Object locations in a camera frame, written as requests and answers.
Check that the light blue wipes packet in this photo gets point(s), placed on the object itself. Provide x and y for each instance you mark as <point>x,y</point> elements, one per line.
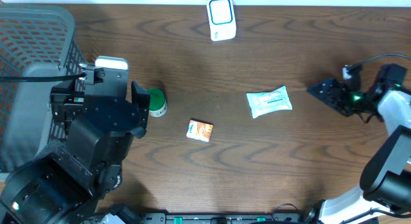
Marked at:
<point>262,103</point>

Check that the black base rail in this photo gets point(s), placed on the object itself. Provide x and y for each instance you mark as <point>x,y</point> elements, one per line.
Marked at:
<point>162,218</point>

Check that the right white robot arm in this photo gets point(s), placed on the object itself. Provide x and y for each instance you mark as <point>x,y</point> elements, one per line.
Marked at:
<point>384,188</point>

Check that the green lid jar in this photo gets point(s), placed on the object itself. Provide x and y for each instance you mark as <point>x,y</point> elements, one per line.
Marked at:
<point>158,104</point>

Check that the grey plastic shopping basket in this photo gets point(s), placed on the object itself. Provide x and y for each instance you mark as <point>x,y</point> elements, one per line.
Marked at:
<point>36,41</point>

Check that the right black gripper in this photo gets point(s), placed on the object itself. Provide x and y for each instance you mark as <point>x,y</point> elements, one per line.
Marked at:
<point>336,98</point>

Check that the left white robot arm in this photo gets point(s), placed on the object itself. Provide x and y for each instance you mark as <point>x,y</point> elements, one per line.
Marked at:
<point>67,179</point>

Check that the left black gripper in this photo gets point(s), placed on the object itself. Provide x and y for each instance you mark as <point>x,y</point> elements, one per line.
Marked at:
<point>138,111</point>

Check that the small orange tissue pack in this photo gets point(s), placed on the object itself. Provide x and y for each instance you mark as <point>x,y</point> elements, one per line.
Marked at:
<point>199,131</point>

